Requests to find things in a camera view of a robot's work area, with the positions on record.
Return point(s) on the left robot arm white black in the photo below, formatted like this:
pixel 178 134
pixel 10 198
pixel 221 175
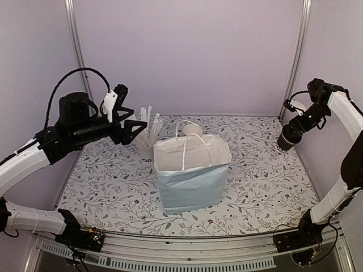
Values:
pixel 80 122

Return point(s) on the right aluminium frame post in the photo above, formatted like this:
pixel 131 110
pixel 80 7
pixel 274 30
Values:
pixel 302 32

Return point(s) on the bundle of white wrapped straws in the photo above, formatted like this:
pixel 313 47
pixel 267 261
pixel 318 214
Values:
pixel 150 134

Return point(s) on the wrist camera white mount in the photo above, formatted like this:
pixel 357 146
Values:
pixel 295 106
pixel 113 99

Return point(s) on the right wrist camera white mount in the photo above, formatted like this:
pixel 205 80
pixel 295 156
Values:
pixel 295 106

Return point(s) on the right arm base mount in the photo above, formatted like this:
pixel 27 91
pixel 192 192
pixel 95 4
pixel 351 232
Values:
pixel 297 241

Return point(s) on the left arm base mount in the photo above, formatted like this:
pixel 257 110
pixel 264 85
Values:
pixel 91 239

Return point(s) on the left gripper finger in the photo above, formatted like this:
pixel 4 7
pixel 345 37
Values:
pixel 123 113
pixel 132 128

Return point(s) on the black paper coffee cup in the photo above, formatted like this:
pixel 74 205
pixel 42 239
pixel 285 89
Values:
pixel 284 143

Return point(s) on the left aluminium frame post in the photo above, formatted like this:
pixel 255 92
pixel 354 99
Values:
pixel 75 40

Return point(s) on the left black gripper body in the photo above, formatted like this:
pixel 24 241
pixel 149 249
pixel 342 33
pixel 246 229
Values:
pixel 117 135

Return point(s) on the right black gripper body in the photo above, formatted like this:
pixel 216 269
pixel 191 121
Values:
pixel 305 126

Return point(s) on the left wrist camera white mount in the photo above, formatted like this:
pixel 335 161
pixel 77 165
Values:
pixel 113 99

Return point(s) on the aluminium frame post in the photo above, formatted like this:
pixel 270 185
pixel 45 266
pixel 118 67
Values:
pixel 302 32
pixel 75 40

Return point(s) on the white cup holding straws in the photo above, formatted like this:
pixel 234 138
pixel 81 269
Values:
pixel 146 153

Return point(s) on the light blue paper bag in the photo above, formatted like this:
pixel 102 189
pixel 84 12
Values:
pixel 191 170

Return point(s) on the aluminium front rail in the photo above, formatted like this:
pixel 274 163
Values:
pixel 126 252

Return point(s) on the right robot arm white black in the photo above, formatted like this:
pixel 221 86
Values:
pixel 345 147

